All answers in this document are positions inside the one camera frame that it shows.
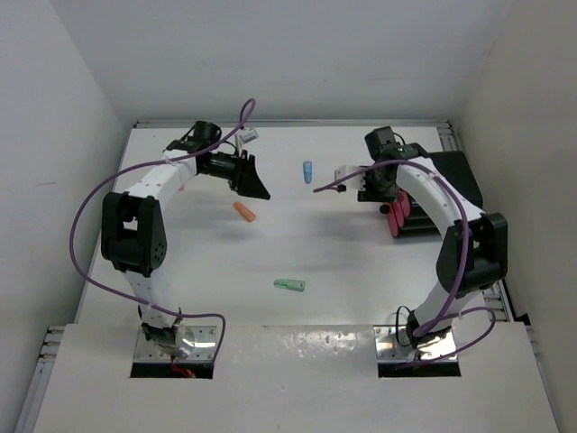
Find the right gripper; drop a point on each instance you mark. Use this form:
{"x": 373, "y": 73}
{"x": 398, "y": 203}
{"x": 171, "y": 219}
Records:
{"x": 371, "y": 195}

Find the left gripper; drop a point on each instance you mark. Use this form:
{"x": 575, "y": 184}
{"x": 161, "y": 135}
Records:
{"x": 244, "y": 181}

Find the orange correction tape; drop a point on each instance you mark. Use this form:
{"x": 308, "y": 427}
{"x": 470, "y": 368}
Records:
{"x": 244, "y": 212}

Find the black pink drawer organizer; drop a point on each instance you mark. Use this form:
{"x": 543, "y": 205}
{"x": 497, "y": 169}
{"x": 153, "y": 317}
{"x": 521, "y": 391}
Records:
{"x": 426, "y": 199}

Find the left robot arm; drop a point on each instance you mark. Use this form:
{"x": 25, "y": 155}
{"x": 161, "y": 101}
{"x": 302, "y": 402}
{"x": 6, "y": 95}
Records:
{"x": 133, "y": 236}

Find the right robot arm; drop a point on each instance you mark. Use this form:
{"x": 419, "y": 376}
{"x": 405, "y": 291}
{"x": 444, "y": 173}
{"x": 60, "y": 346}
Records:
{"x": 472, "y": 256}

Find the green correction tape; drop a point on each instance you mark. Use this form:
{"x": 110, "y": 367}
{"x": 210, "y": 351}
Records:
{"x": 288, "y": 284}

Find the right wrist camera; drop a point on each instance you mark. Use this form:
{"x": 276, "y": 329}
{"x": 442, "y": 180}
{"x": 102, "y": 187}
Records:
{"x": 349, "y": 177}

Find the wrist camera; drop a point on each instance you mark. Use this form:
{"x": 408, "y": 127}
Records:
{"x": 349, "y": 177}
{"x": 245, "y": 136}

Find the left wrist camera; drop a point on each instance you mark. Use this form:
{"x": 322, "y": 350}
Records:
{"x": 245, "y": 136}

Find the left base plate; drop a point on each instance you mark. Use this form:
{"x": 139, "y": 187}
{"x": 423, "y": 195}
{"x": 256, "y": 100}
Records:
{"x": 197, "y": 345}

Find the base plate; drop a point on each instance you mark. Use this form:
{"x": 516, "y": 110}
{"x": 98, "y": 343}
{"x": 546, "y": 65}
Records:
{"x": 197, "y": 345}
{"x": 393, "y": 346}

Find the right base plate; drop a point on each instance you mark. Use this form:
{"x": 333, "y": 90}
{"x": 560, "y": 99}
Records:
{"x": 393, "y": 346}

